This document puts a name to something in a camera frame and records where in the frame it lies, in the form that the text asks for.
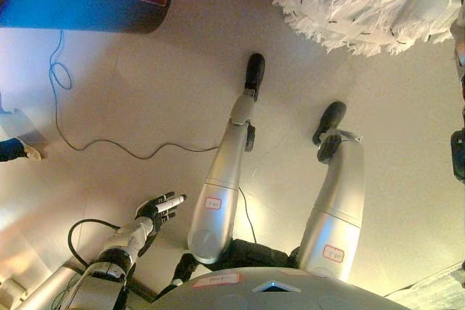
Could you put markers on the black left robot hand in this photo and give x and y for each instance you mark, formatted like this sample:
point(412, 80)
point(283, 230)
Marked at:
point(160, 210)

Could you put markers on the white fluffy rug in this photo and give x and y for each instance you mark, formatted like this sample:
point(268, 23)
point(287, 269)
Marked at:
point(363, 5)

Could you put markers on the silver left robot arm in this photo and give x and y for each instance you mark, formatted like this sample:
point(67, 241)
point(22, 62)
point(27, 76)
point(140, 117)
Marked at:
point(91, 270)

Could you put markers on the silver left robot leg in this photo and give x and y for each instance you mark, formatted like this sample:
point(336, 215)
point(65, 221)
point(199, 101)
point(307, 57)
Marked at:
point(221, 186)

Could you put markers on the silver robot leg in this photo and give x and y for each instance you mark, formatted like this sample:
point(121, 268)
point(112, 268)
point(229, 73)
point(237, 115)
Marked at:
point(221, 186)
point(338, 208)

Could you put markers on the grey robot torso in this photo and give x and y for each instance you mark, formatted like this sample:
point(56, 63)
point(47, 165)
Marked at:
point(272, 288)

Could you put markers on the person leg blue trousers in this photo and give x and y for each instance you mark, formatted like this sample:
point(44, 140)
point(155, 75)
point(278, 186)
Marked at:
point(12, 148)

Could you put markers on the black right robot foot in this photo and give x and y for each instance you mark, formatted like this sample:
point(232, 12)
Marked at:
point(332, 117)

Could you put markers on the black robot foot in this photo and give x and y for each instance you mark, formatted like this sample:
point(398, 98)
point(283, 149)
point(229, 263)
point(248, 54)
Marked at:
point(255, 68)
point(332, 117)

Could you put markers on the white grey fabric object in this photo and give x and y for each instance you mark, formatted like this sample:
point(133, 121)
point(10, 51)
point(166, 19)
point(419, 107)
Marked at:
point(16, 123)

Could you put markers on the black left robot foot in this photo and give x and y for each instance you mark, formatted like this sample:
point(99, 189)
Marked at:
point(255, 68)

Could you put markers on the silver right robot leg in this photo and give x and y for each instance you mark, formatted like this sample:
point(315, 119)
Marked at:
point(338, 208)

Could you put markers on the beige bed blanket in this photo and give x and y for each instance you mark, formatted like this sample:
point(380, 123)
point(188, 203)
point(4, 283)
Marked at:
point(436, 288)

